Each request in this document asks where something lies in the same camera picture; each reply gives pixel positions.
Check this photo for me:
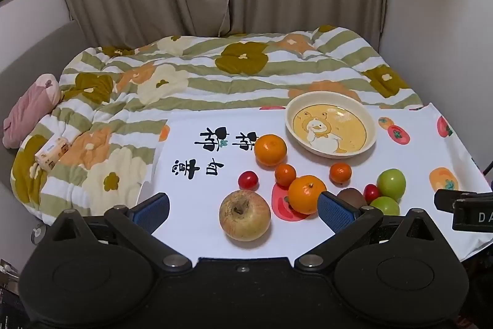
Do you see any small tangerine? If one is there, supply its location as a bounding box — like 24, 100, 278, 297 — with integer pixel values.
275, 163, 297, 188
329, 162, 352, 185

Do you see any green striped flower blanket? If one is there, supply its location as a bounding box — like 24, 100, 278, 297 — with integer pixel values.
11, 25, 424, 225

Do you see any large orange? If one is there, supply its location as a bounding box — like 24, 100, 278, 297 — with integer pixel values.
254, 134, 288, 167

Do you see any white persimmon print tablecloth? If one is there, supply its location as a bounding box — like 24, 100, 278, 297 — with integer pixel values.
136, 102, 493, 262

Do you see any yellow red apple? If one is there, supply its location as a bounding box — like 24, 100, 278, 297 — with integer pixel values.
219, 189, 272, 242

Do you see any green apple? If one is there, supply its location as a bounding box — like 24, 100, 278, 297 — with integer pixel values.
370, 196, 401, 216
376, 168, 407, 203

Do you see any cream duck print bowl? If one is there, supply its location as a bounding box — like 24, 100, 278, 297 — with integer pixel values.
285, 91, 377, 159

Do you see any medium orange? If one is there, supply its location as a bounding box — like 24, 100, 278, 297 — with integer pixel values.
288, 175, 328, 215

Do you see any tissue packet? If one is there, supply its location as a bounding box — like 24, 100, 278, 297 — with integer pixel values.
35, 136, 72, 171

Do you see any red cherry tomato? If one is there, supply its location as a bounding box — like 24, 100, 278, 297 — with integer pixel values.
238, 171, 258, 190
364, 183, 381, 204

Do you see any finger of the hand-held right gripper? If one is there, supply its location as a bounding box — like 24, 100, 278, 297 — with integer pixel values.
434, 189, 480, 213

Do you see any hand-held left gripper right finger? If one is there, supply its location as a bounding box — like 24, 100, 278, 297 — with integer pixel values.
296, 192, 440, 273

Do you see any brown kiwi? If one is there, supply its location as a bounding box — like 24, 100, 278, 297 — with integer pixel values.
337, 188, 368, 210

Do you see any beige padded headboard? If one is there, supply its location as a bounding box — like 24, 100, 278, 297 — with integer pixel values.
0, 20, 83, 91

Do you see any pink pillow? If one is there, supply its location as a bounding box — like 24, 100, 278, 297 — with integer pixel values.
3, 73, 61, 149

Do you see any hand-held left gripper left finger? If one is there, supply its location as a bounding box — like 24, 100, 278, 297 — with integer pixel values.
50, 192, 192, 273

